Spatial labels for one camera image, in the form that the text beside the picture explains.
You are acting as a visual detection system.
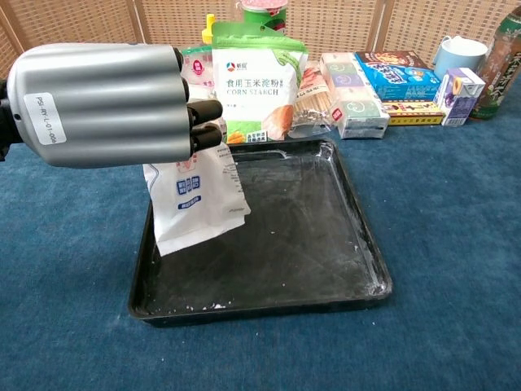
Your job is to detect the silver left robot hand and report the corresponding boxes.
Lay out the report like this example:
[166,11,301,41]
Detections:
[6,42,225,169]

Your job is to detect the white snack packet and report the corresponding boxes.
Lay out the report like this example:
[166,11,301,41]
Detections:
[142,141,252,257]

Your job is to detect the pink white snack bag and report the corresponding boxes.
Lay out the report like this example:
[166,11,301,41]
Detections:
[178,45,217,103]

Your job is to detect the clear bag of noodles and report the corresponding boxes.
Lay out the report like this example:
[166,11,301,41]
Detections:
[289,60,333,138]

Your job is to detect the black baking tray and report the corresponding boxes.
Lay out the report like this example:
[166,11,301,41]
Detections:
[127,137,393,328]

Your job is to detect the wicker folding screen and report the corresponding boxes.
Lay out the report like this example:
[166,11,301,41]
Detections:
[0,0,521,81]

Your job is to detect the green white corn starch bag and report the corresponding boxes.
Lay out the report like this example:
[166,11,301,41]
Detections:
[211,20,309,145]

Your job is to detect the green cup with red lid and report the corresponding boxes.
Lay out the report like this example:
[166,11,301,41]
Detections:
[242,0,289,34]

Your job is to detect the pastel tissue multipack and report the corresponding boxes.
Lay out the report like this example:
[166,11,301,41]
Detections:
[317,51,392,141]

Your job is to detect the blue cookie box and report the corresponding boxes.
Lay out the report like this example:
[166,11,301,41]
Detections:
[354,50,443,103]

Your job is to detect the yellow and red flat box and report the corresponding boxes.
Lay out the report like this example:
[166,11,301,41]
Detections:
[382,99,445,127]

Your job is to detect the small purple drink carton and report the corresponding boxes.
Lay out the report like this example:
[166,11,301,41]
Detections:
[432,67,487,128]

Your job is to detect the light blue mug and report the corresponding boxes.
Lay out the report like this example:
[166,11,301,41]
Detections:
[432,35,489,81]

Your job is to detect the blue carpet table cover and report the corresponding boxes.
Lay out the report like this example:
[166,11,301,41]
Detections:
[0,75,521,391]

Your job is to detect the green tea bottle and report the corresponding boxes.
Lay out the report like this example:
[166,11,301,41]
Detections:
[467,4,521,122]

